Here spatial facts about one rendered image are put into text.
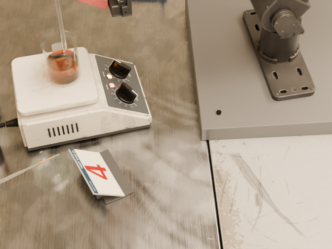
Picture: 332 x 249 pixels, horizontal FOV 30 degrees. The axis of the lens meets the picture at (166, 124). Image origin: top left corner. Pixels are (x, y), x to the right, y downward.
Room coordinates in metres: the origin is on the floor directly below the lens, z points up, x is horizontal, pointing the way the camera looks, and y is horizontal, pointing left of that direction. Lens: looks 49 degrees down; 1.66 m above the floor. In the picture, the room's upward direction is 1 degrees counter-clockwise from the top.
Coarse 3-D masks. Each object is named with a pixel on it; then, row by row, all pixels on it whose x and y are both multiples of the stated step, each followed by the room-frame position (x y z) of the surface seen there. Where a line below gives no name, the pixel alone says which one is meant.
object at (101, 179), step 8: (80, 152) 0.57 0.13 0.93; (88, 152) 0.58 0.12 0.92; (80, 160) 0.55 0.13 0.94; (88, 160) 0.56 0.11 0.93; (96, 160) 0.56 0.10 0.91; (88, 168) 0.54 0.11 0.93; (96, 168) 0.54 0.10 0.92; (104, 168) 0.55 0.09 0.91; (96, 176) 0.52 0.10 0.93; (104, 176) 0.53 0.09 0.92; (96, 184) 0.51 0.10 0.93; (104, 184) 0.51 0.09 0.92; (112, 184) 0.52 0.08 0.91; (112, 192) 0.50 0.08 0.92; (120, 192) 0.51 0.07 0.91
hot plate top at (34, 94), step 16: (80, 48) 0.73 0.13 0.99; (16, 64) 0.70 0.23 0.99; (32, 64) 0.70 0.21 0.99; (80, 64) 0.69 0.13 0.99; (16, 80) 0.66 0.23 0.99; (32, 80) 0.66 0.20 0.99; (48, 80) 0.66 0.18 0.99; (80, 80) 0.66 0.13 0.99; (16, 96) 0.63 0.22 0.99; (32, 96) 0.63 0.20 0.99; (48, 96) 0.63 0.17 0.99; (64, 96) 0.63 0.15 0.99; (80, 96) 0.63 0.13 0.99; (96, 96) 0.63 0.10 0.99; (32, 112) 0.60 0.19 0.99
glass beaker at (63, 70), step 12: (48, 36) 0.69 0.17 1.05; (60, 36) 0.69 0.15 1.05; (72, 36) 0.68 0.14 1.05; (48, 48) 0.68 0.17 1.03; (60, 48) 0.69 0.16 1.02; (72, 48) 0.69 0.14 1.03; (48, 60) 0.65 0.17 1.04; (60, 60) 0.64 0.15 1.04; (72, 60) 0.65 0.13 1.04; (48, 72) 0.65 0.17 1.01; (60, 72) 0.64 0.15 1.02; (72, 72) 0.65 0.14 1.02; (60, 84) 0.64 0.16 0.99; (72, 84) 0.65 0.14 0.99
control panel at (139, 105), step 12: (96, 60) 0.73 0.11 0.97; (108, 60) 0.74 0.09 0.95; (108, 72) 0.71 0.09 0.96; (132, 72) 0.73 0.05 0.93; (108, 84) 0.68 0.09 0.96; (120, 84) 0.69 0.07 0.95; (132, 84) 0.70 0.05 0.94; (108, 96) 0.65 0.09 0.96; (120, 108) 0.63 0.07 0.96; (132, 108) 0.64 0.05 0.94; (144, 108) 0.65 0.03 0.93
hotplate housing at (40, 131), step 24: (96, 72) 0.70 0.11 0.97; (144, 96) 0.68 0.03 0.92; (24, 120) 0.60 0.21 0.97; (48, 120) 0.60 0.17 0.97; (72, 120) 0.61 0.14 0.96; (96, 120) 0.61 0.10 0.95; (120, 120) 0.62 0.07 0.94; (144, 120) 0.63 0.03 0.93; (24, 144) 0.59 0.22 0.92; (48, 144) 0.60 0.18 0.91
